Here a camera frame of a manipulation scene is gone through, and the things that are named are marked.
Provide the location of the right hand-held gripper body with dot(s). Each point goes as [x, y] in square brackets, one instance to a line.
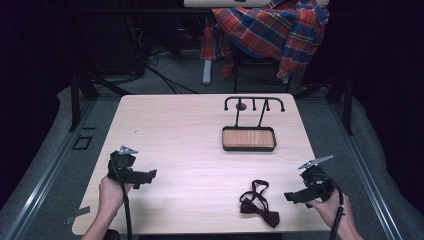
[316, 185]

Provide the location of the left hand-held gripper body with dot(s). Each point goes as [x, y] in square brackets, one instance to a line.
[122, 165]

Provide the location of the dark red bow tie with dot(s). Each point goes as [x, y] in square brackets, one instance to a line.
[261, 213]

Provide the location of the person's right hand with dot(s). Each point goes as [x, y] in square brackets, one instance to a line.
[333, 211]

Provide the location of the person's left hand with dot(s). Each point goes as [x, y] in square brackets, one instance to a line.
[111, 195]

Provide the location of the grey tape strip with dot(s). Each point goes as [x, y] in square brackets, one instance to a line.
[78, 213]

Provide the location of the black hook rack wooden tray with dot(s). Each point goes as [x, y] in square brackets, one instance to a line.
[248, 138]

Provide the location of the white desk leg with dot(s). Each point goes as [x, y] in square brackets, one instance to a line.
[207, 71]

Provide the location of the black chair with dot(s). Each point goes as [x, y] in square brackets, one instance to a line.
[238, 66]

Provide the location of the red blue plaid shirt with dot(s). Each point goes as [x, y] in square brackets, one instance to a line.
[276, 30]

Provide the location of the aluminium floor rail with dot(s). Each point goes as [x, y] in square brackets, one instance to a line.
[366, 173]
[50, 173]

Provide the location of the black metal frame stand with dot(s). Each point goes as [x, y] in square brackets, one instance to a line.
[75, 100]
[348, 103]

